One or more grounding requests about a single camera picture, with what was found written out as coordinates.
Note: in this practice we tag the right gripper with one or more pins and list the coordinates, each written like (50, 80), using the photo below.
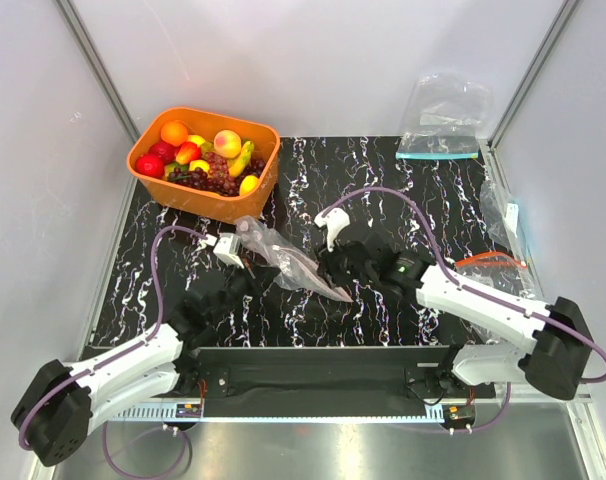
(328, 262)

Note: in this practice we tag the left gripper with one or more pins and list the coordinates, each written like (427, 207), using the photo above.
(258, 279)

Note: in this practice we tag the pink zip top bag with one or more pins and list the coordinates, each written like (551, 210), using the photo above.
(298, 271)

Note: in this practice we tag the yellow pink peach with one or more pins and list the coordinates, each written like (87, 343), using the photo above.
(227, 144)

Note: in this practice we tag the red apple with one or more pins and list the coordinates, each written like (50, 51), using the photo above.
(150, 165)

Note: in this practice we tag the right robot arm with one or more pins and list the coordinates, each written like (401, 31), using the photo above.
(543, 345)

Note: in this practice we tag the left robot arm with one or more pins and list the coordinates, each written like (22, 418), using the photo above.
(64, 404)

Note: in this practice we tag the orange zip top bag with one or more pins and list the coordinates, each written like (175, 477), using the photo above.
(500, 271)

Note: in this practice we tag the clear bag with blue label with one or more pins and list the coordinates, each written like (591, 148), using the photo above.
(500, 214)

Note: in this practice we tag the blue zip top bag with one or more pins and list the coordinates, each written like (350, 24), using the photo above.
(443, 118)

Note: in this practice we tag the black marble pattern mat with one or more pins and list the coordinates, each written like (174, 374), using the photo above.
(409, 204)

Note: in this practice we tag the orange plastic fruit basket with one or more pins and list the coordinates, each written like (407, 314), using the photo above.
(208, 204)

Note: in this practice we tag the yellow lemon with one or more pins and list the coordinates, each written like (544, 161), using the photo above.
(248, 184)

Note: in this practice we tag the yellow banana bunch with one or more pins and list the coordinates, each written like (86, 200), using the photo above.
(238, 164)

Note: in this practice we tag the dark purple grape bunch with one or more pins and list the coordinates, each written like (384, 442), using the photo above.
(199, 180)

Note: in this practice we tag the yellow pear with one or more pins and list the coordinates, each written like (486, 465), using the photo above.
(199, 164)

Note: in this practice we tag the red yellow mango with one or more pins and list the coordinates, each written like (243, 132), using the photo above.
(187, 153)

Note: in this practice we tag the dark red pomegranate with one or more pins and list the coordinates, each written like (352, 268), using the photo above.
(164, 150)

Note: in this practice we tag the orange fruit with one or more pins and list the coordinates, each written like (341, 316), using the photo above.
(174, 133)

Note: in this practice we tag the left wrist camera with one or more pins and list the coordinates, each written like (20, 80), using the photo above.
(226, 248)

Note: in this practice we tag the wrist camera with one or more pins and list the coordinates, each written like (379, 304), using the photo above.
(332, 221)
(226, 248)

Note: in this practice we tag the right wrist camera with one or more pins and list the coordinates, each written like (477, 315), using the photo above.
(332, 221)

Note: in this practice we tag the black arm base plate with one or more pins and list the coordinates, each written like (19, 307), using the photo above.
(231, 372)

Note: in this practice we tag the white slotted cable duct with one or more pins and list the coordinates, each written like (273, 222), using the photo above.
(183, 412)

